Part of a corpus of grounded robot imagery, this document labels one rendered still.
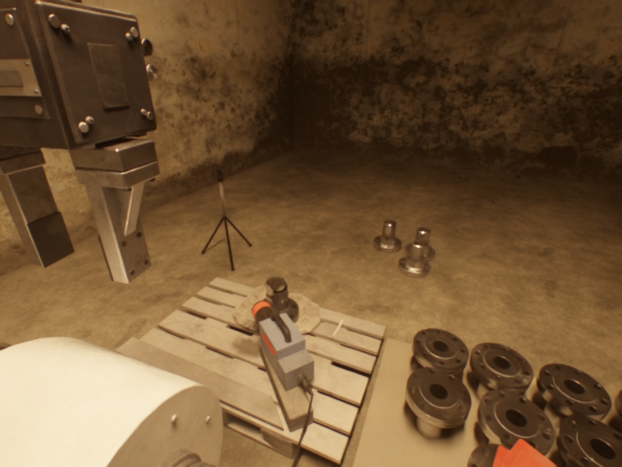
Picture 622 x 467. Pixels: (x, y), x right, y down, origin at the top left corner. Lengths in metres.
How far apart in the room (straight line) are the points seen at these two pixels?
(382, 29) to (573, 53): 2.73
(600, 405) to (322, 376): 1.15
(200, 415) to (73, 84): 0.40
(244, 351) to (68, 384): 1.43
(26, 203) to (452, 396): 1.50
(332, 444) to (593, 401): 1.09
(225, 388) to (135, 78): 1.41
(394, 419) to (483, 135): 5.10
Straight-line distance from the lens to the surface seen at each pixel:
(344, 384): 1.68
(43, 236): 0.60
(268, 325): 1.57
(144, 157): 0.44
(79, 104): 0.40
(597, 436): 1.76
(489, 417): 1.62
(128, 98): 0.45
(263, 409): 1.58
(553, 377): 1.89
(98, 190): 0.46
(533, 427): 1.65
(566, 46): 6.22
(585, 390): 1.91
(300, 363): 1.48
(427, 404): 1.55
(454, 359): 1.76
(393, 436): 1.73
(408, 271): 2.70
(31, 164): 0.59
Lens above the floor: 1.45
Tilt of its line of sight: 26 degrees down
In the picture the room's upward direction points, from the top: 1 degrees clockwise
